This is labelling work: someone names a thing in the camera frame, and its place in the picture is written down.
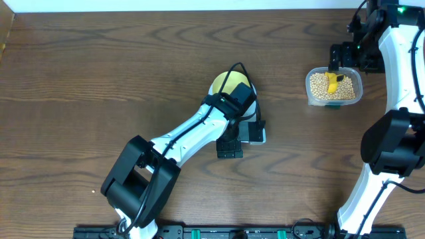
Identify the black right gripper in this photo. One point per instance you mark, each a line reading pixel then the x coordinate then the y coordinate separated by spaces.
pixel 345 48

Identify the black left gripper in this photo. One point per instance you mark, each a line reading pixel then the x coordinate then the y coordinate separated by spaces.
pixel 230 150

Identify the yellow plastic scoop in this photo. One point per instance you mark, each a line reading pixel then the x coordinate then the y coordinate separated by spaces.
pixel 333 84

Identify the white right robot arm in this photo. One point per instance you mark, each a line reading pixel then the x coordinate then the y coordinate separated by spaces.
pixel 390 41

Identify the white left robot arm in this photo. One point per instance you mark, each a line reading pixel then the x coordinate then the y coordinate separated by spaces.
pixel 141 180

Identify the white digital kitchen scale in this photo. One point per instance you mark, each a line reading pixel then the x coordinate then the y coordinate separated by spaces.
pixel 251 116

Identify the yellow bowl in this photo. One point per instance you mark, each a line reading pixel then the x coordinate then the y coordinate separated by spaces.
pixel 232 81

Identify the clear plastic container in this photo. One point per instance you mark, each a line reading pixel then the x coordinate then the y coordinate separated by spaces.
pixel 349 72

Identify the soybeans pile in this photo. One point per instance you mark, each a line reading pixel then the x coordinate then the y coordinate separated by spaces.
pixel 319 85

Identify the cardboard box edge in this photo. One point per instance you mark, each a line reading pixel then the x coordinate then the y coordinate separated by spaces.
pixel 6 21

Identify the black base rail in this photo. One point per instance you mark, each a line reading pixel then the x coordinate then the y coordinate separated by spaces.
pixel 301 229

